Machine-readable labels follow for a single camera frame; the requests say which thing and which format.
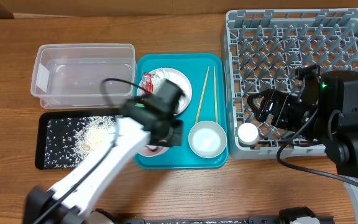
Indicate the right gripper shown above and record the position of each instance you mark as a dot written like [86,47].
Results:
[283,101]

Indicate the spilled rice grains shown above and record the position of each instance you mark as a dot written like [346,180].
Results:
[68,141]

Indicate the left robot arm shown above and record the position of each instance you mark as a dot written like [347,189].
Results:
[72,199]

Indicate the right wooden chopstick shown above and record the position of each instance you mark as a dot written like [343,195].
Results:
[215,96]

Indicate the black tray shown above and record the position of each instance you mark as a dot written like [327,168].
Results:
[39,155]

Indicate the red snack wrapper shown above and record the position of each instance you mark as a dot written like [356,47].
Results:
[147,82]

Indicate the teal serving tray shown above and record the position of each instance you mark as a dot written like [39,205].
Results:
[194,67]

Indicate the clear plastic bin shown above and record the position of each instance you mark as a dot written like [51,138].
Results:
[68,75]

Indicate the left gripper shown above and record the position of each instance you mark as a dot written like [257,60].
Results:
[176,135]

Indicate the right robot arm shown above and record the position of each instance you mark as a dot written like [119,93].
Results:
[324,112]

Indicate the grey bowl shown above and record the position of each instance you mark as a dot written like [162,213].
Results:
[207,139]

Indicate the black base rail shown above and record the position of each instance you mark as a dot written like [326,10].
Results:
[288,215]

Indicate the large white plate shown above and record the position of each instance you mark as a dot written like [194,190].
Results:
[183,82]

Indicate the grey dishwasher rack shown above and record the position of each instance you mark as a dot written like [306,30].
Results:
[262,48]

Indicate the left wooden chopstick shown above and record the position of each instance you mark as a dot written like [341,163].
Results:
[202,95]

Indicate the wooden chopstick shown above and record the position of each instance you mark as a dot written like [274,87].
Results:
[215,96]
[202,95]

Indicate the white napkin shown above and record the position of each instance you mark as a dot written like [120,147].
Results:
[159,75]

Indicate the white cup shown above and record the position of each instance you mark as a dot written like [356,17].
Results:
[248,135]

